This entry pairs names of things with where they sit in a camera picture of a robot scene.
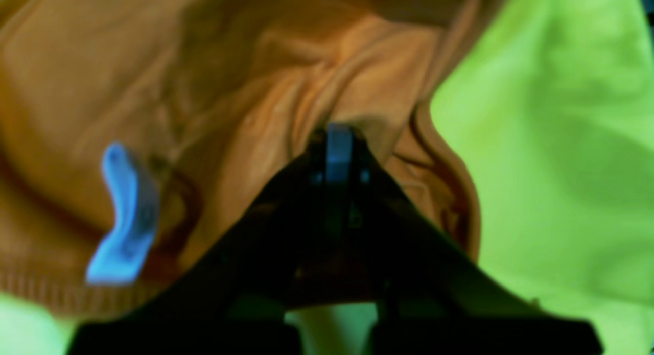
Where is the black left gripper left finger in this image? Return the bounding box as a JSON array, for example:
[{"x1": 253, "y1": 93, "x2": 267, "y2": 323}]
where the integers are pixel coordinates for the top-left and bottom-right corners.
[{"x1": 68, "y1": 130, "x2": 333, "y2": 354}]

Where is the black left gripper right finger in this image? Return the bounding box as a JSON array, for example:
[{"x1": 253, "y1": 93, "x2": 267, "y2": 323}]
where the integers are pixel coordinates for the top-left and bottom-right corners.
[{"x1": 327, "y1": 124, "x2": 603, "y2": 354}]

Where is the terracotta orange T-shirt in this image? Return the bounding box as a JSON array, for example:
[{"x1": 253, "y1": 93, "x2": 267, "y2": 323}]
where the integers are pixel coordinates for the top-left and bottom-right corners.
[{"x1": 1, "y1": 0, "x2": 506, "y2": 318}]

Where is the pale yellow table cloth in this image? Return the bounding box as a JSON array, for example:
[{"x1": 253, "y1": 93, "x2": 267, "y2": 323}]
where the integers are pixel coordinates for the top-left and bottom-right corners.
[{"x1": 2, "y1": 0, "x2": 652, "y2": 354}]

